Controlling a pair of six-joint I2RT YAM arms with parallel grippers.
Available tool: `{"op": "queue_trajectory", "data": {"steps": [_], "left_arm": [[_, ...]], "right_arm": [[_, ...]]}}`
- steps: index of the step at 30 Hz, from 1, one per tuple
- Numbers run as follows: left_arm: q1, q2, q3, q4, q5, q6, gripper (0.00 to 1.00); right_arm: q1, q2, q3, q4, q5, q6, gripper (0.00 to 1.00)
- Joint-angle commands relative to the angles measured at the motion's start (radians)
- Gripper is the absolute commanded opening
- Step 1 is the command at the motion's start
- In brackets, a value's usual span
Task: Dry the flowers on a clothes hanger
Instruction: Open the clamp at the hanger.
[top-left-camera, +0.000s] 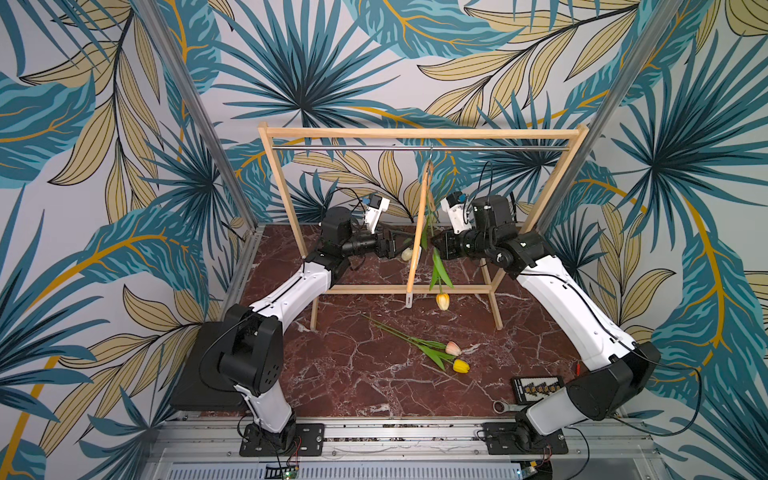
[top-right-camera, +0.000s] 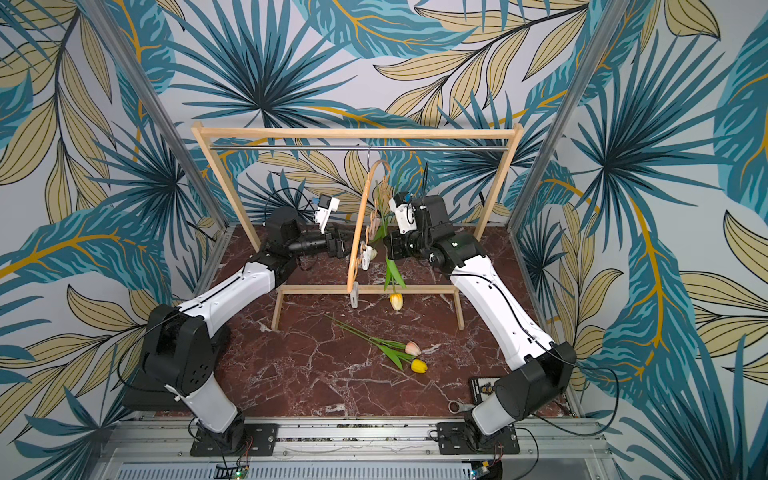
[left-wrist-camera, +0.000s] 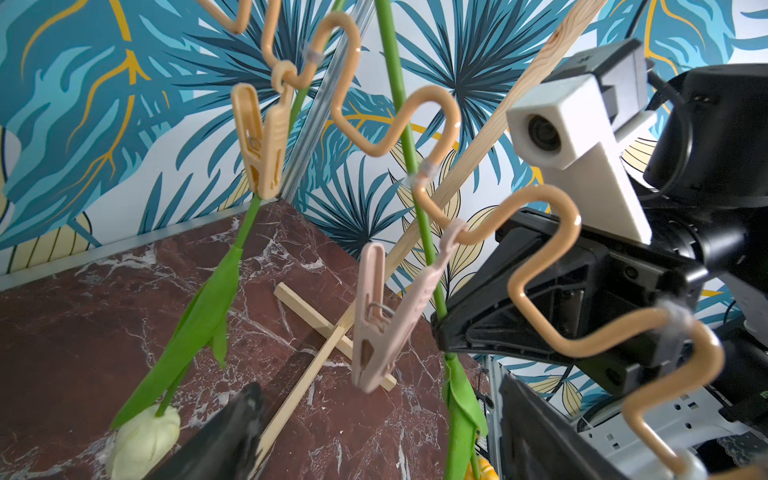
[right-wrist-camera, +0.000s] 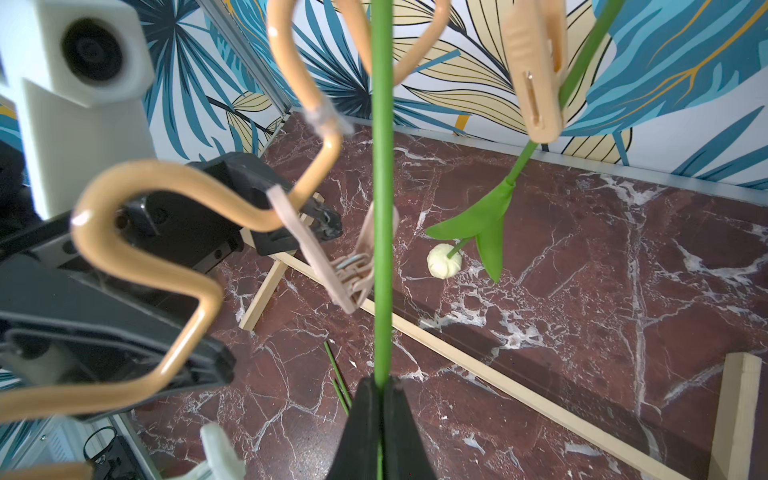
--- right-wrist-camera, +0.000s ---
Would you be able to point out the tan wavy clothes hanger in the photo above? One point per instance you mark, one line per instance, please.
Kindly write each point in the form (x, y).
(317, 108)

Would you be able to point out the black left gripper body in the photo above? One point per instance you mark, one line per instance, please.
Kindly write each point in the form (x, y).
(95, 236)

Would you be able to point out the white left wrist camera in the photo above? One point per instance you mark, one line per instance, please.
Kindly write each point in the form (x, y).
(76, 73)

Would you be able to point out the white tulip flower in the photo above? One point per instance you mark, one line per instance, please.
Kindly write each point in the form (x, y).
(484, 221)

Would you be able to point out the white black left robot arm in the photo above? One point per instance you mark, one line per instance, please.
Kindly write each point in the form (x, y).
(65, 323)

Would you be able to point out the wooden clothes rack frame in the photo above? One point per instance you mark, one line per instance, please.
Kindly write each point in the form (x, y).
(732, 440)

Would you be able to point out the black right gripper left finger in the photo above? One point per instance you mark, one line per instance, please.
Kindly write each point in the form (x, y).
(360, 438)

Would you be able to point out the pink tulip flower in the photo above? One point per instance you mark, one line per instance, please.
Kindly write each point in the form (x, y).
(335, 367)

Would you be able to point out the yellow orange tulip flower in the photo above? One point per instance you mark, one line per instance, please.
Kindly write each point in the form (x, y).
(383, 173)

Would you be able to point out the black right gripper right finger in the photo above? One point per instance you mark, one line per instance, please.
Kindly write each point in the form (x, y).
(404, 456)

